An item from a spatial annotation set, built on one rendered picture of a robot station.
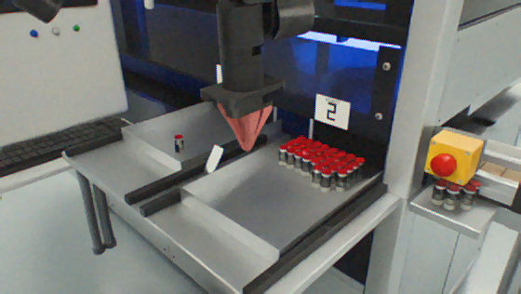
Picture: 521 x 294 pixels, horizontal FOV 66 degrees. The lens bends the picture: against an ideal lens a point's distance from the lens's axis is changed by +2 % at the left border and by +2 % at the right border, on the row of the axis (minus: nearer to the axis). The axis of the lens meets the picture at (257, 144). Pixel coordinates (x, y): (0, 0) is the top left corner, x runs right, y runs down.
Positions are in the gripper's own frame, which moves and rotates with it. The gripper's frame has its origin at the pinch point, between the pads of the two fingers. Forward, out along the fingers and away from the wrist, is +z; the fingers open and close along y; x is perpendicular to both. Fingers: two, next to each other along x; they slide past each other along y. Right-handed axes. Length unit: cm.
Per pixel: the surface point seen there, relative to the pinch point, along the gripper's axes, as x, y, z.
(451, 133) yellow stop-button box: -16.1, 36.5, 6.6
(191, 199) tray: 16.6, 0.2, 17.9
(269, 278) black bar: -7.7, -3.7, 18.4
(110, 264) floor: 111, 13, 108
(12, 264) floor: 144, -18, 107
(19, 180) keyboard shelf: 67, -17, 27
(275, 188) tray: 9.6, 16.9, 20.7
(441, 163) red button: -17.8, 29.0, 9.0
